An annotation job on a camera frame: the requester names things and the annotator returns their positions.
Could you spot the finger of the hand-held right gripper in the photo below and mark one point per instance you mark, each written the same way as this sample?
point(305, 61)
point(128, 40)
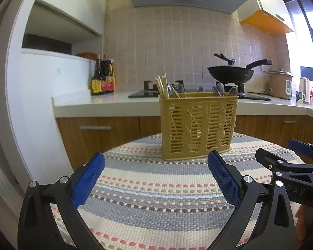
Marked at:
point(301, 148)
point(302, 179)

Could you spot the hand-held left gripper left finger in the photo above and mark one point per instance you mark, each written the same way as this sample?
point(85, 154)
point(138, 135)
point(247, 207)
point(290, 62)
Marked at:
point(87, 181)

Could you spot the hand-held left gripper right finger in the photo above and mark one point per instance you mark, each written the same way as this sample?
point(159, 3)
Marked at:
point(223, 178)

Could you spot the yellow plastic utensil basket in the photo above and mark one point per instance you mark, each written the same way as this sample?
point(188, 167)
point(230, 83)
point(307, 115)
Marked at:
point(198, 125)

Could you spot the person's right hand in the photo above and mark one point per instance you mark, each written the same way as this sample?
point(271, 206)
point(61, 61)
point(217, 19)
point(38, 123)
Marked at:
point(304, 221)

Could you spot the wooden kitchen cabinets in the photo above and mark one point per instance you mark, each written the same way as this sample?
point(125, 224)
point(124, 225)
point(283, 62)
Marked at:
point(107, 140)

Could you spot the striped woven table mat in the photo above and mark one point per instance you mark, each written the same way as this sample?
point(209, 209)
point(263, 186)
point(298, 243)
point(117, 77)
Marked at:
point(151, 195)

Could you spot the beige rice cooker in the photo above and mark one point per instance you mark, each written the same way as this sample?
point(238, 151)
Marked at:
point(280, 84)

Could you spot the white kitchen countertop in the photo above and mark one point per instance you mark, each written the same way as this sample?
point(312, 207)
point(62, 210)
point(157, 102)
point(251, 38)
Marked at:
point(107, 102)

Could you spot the slim soy sauce bottle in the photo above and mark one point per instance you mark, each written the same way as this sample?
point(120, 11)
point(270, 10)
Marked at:
point(96, 80)

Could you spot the black wok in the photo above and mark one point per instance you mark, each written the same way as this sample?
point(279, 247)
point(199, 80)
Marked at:
point(232, 73)

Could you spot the black gas stove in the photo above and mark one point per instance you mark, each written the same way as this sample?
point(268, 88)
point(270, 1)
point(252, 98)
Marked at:
point(143, 92)

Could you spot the wide dark sauce bottle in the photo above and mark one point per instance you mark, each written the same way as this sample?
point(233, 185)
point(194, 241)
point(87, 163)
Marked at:
point(108, 78)

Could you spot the dark framed window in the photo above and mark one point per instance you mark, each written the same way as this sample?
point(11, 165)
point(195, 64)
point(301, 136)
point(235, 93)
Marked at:
point(306, 31)

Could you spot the black spatula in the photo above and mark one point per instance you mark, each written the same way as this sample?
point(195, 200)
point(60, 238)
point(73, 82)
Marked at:
point(225, 58)

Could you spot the orange wall cabinet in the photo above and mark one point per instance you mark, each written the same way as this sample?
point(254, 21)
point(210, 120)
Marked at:
point(266, 22)

